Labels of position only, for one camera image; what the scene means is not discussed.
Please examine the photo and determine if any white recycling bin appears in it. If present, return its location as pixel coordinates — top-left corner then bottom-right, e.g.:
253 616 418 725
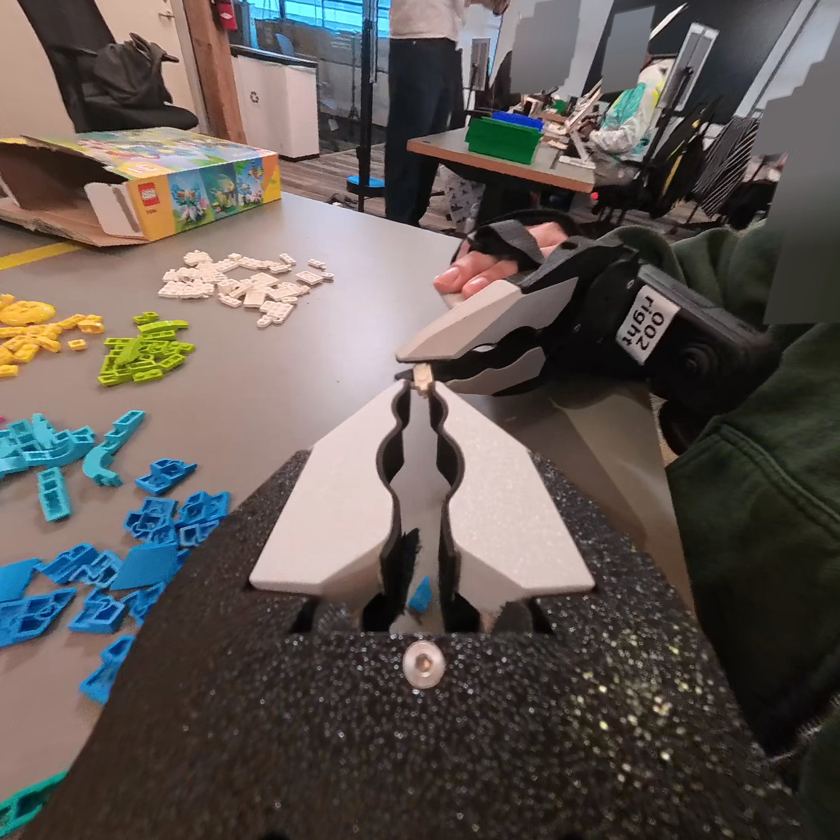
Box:
231 46 321 160

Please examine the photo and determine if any pile of lime lego pieces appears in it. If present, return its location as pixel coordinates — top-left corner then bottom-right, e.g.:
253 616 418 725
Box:
97 311 196 388

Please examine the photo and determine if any pile of yellow lego pieces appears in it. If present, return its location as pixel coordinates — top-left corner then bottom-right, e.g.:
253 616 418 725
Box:
0 293 106 379

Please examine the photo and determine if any pile of teal green lego pieces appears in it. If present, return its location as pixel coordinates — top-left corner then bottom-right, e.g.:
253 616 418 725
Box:
0 771 68 839

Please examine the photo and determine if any yellow tape strip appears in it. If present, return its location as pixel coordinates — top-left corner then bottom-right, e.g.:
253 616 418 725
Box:
0 241 84 272

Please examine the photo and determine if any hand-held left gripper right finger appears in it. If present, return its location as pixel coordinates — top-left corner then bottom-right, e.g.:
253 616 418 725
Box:
428 382 597 632

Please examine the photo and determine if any person's right hand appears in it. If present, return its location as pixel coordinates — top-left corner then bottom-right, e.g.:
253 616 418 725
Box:
434 220 580 301

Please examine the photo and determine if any opened colourful lego box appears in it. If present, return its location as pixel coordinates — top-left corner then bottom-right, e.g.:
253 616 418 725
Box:
0 130 284 249

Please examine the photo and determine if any black bag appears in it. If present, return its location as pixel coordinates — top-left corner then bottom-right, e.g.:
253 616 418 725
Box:
92 33 179 110

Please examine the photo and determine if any person's dark green jacket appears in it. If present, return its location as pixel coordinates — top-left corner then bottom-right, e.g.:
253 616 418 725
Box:
664 217 840 840

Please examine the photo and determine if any person's right forearm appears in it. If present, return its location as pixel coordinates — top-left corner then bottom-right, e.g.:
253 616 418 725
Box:
604 220 777 329

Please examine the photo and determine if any green plastic bin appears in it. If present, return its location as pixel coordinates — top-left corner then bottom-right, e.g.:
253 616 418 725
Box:
465 117 544 165

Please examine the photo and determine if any black stand with blue base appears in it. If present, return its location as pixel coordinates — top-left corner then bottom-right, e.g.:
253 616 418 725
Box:
346 0 389 199

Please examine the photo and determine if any pile of blue lego pieces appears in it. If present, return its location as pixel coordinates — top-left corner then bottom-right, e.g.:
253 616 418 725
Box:
0 458 232 707

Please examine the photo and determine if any pile of white lego pieces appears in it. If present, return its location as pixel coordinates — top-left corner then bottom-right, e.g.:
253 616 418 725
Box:
157 249 336 329

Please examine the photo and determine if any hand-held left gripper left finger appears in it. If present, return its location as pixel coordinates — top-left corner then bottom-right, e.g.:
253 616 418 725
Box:
249 379 422 624

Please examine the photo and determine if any row of black chairs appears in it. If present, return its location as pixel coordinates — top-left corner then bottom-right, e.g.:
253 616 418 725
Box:
646 98 765 221

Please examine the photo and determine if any pile of turquoise lego pieces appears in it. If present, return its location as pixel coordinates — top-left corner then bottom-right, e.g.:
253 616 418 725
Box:
0 410 147 523

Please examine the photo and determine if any black office chair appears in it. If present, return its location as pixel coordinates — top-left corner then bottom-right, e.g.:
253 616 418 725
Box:
16 0 201 133

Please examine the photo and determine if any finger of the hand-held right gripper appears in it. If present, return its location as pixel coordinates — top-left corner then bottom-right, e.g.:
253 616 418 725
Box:
395 276 585 364
433 336 547 396

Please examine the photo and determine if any grey background table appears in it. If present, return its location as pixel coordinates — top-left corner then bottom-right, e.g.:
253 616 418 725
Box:
407 128 599 221

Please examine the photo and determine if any wooden post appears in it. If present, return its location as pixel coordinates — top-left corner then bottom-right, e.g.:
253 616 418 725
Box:
182 0 248 137

